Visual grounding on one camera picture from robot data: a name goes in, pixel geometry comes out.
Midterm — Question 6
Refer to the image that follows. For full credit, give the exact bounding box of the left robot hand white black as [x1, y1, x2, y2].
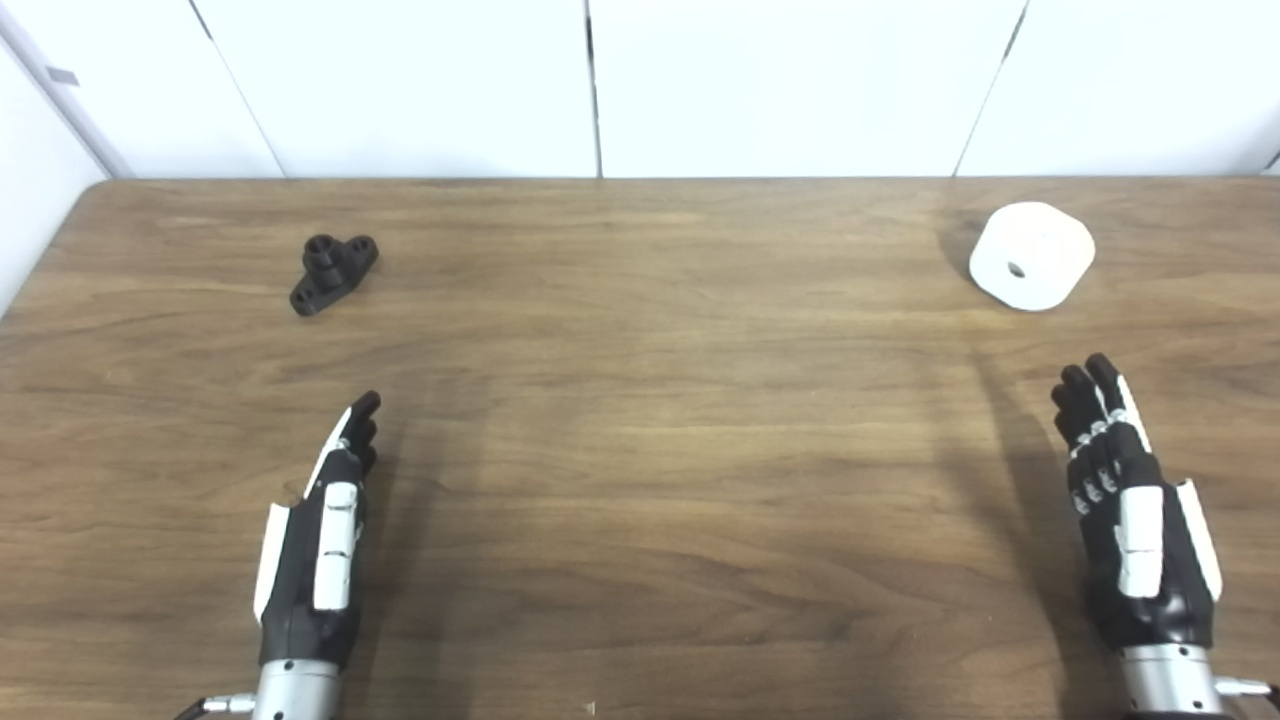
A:
[253, 390, 382, 669]

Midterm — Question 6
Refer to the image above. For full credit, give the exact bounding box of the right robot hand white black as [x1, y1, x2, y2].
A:
[1050, 352, 1223, 651]

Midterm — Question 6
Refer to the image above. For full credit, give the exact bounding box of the black flanged holder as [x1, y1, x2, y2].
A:
[290, 234, 380, 317]

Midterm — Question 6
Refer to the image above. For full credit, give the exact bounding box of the round white piece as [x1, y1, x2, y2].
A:
[968, 201, 1097, 312]

